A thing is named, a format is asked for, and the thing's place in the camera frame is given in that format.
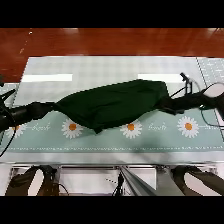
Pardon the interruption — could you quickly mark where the dark green garment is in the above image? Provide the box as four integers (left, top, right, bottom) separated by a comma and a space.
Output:
55, 79, 170, 134

